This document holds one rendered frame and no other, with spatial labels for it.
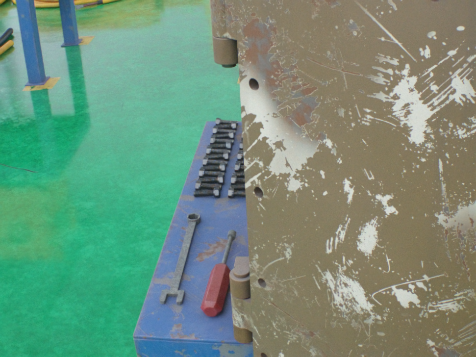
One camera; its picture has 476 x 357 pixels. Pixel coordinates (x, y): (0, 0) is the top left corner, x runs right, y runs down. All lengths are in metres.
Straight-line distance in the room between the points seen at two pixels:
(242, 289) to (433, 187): 0.34
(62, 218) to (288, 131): 1.94
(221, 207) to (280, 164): 0.60
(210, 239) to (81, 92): 2.54
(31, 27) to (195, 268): 2.82
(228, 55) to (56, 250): 1.76
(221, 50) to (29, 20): 3.14
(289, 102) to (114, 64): 3.38
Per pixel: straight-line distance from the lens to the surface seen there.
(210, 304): 1.05
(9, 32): 5.02
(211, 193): 1.35
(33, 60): 3.91
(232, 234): 1.21
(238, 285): 0.88
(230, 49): 0.73
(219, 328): 1.05
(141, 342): 1.06
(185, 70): 3.83
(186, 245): 1.22
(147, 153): 2.95
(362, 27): 0.61
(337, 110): 0.66
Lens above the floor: 1.34
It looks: 29 degrees down
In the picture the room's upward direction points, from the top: 4 degrees counter-clockwise
